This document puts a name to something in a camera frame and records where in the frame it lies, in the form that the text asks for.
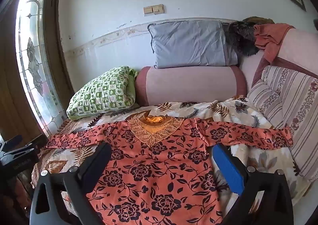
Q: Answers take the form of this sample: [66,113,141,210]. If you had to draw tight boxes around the pink bolster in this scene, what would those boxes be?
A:
[135,66,247,107]

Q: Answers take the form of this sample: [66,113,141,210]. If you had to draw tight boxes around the grey pillow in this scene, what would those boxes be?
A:
[148,20,240,69]

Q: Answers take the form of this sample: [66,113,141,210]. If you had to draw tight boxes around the pink sofa backrest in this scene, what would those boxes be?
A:
[240,28,318,86]

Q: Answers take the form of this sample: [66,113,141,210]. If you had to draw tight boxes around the leaf print blanket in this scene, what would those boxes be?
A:
[31,97,311,225]

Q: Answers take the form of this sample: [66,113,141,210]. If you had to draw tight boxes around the beige light switch panel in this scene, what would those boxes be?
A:
[143,4,165,15]

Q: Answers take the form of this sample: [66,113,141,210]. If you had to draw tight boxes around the stained glass window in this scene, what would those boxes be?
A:
[15,0,66,137]

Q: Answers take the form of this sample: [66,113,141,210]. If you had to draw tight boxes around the rust orange cloth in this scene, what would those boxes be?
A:
[253,23,296,63]

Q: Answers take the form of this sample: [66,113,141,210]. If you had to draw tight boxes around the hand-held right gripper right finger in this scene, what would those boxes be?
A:
[213,144,294,225]

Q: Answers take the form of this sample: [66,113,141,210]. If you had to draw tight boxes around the orange floral blouse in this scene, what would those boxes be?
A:
[46,116,294,225]

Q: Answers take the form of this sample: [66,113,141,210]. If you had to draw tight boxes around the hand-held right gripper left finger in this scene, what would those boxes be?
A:
[29,142,112,225]

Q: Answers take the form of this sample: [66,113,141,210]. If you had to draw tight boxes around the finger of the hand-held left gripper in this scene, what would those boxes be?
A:
[2,134,24,148]
[23,134,48,151]

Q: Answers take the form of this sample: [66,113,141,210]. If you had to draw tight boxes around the olive brown cloth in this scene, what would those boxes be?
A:
[242,16,275,26]

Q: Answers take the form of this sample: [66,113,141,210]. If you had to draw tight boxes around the green checkered pillow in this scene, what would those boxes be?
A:
[67,66,138,121]

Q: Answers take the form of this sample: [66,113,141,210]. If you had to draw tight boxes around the striped floral cushion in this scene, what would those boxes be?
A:
[247,65,318,183]

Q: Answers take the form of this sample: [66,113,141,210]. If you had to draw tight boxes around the dark furry cushion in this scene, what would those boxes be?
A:
[222,21,260,57]

